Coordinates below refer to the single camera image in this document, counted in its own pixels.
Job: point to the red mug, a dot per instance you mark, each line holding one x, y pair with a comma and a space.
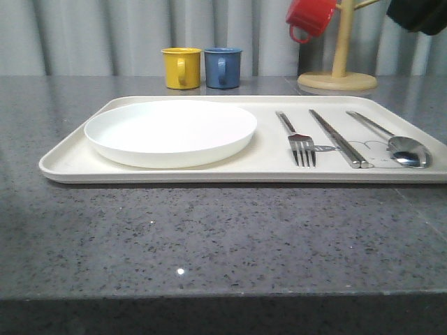
311, 16

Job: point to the silver metal spoon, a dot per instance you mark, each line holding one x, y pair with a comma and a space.
406, 151

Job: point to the blue mug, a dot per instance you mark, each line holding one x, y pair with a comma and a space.
222, 67

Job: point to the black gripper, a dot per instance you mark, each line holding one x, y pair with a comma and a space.
426, 16

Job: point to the white round plate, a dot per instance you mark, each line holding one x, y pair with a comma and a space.
171, 133

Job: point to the yellow mug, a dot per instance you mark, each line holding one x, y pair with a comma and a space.
183, 67

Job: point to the silver metal fork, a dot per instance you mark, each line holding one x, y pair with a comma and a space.
302, 146

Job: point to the wooden mug tree stand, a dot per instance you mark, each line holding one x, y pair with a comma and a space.
339, 79

